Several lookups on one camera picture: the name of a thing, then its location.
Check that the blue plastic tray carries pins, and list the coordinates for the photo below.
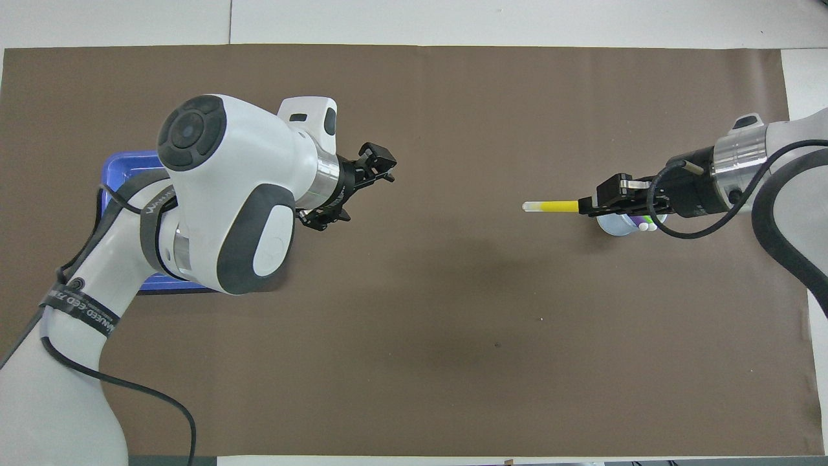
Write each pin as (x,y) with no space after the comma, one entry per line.
(123,169)

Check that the yellow marker pen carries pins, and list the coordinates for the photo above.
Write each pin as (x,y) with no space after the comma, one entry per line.
(556,206)

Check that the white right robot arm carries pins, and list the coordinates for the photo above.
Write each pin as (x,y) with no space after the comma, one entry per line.
(795,213)

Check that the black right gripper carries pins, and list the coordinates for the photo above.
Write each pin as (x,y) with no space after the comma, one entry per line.
(692,188)

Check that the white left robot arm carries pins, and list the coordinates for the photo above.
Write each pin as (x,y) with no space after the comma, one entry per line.
(233,194)

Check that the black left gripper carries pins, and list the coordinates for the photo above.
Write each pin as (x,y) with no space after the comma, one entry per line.
(343,184)

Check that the brown paper table mat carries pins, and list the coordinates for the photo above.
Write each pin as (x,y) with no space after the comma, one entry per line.
(414,336)

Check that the green marker pen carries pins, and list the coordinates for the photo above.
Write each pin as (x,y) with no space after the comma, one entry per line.
(645,221)

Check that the clear plastic cup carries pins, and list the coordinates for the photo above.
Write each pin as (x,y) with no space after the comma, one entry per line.
(614,226)

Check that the purple marker pen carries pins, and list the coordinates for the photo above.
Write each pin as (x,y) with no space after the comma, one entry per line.
(638,222)

